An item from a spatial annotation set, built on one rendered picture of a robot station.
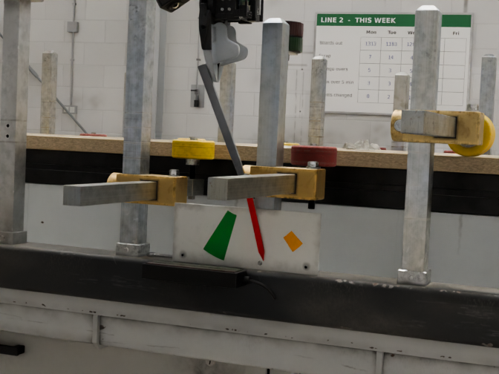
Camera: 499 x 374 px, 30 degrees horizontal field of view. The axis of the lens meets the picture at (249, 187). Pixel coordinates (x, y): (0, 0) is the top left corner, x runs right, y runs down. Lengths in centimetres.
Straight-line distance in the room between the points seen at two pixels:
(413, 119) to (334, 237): 56
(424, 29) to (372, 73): 722
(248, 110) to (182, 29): 104
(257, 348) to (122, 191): 35
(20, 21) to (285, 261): 66
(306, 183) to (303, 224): 7
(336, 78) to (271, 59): 721
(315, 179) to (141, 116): 33
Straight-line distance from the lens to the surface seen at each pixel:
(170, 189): 159
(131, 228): 164
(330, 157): 161
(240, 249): 154
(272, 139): 152
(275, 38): 153
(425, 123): 121
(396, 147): 258
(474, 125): 144
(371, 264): 171
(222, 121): 150
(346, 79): 872
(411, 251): 147
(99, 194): 144
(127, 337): 170
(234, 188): 126
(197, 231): 157
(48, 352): 207
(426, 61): 146
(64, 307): 175
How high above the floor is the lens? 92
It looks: 3 degrees down
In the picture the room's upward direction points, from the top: 3 degrees clockwise
